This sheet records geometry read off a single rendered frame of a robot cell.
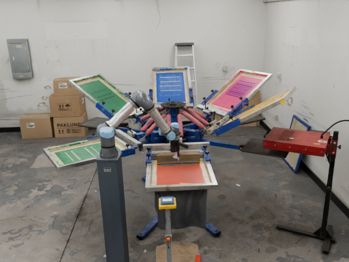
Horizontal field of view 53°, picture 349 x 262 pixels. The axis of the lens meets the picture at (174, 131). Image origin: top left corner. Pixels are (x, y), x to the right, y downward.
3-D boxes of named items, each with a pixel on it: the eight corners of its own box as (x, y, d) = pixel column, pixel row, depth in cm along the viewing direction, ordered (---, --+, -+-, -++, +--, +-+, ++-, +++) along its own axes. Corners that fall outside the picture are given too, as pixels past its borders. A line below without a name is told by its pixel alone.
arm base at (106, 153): (97, 158, 286) (96, 147, 283) (102, 152, 300) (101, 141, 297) (116, 159, 285) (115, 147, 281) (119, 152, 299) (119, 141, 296)
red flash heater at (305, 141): (332, 143, 362) (334, 132, 358) (328, 159, 324) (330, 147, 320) (272, 135, 389) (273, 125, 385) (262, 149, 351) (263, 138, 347)
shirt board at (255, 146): (292, 151, 381) (293, 143, 378) (284, 164, 347) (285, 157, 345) (181, 134, 440) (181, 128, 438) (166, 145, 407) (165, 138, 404)
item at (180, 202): (207, 229, 306) (207, 184, 293) (156, 231, 305) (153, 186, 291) (207, 227, 309) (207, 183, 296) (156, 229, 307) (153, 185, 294)
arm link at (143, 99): (148, 92, 284) (179, 135, 306) (144, 89, 293) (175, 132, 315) (136, 101, 282) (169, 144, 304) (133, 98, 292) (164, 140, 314)
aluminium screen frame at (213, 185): (217, 188, 285) (217, 184, 283) (145, 192, 283) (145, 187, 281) (205, 152, 359) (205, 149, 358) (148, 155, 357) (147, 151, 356)
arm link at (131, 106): (95, 135, 289) (143, 89, 293) (92, 130, 303) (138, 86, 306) (105, 144, 295) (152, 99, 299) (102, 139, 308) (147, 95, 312)
